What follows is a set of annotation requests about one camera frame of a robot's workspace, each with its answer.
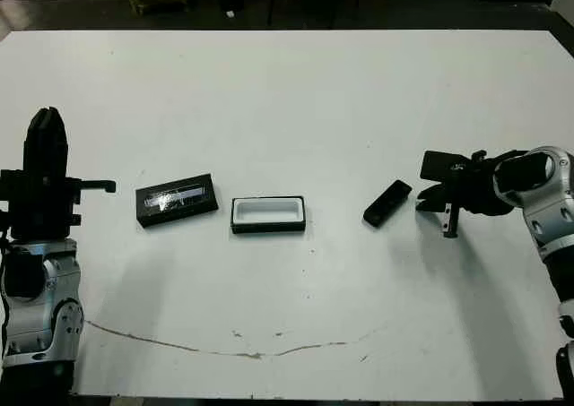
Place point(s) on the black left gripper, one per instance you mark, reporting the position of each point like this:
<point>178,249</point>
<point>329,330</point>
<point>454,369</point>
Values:
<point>42,209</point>

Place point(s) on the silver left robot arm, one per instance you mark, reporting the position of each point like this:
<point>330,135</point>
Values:
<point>27,330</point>

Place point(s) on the black box base white insert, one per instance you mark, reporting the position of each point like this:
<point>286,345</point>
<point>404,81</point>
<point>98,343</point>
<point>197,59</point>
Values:
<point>269,229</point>

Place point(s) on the black box lid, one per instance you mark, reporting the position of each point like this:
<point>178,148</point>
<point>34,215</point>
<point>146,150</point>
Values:
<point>177,200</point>

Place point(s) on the slim black camera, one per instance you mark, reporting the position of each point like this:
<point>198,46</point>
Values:
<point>386,204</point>

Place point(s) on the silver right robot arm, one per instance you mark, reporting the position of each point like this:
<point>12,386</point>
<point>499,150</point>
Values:
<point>551,209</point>

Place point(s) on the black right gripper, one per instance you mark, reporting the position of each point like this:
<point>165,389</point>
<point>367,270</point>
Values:
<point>475,195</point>

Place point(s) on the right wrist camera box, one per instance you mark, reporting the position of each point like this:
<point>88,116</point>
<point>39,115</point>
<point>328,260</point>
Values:
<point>444,164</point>

